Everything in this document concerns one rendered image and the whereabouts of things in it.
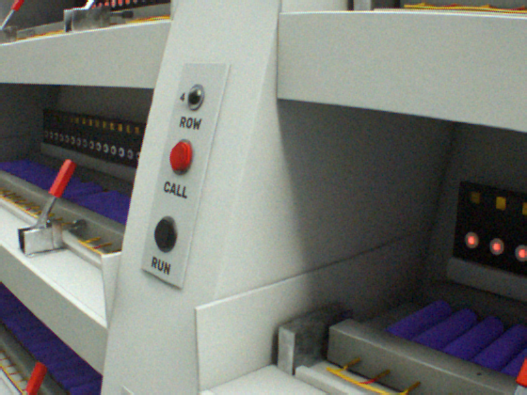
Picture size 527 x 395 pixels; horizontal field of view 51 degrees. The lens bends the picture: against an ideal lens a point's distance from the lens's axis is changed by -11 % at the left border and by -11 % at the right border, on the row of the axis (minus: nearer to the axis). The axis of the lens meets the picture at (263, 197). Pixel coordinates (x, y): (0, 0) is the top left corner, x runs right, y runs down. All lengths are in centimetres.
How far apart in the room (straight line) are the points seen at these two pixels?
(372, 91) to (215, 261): 12
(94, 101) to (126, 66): 45
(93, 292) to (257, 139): 20
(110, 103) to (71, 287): 41
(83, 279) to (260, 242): 20
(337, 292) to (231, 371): 9
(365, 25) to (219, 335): 17
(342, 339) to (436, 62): 17
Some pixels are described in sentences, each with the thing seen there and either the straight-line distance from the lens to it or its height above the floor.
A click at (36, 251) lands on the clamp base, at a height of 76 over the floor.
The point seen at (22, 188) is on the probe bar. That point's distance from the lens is 72.
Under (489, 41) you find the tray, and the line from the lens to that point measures 24.
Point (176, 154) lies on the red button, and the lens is 34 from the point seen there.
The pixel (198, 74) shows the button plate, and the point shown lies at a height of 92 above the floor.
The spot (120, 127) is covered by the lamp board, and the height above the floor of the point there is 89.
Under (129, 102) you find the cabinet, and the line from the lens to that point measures 79.
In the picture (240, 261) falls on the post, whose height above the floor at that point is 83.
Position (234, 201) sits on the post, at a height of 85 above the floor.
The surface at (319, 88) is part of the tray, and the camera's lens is 29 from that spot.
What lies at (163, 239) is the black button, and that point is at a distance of 34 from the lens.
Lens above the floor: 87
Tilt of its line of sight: 3 degrees down
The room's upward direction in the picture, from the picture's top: 12 degrees clockwise
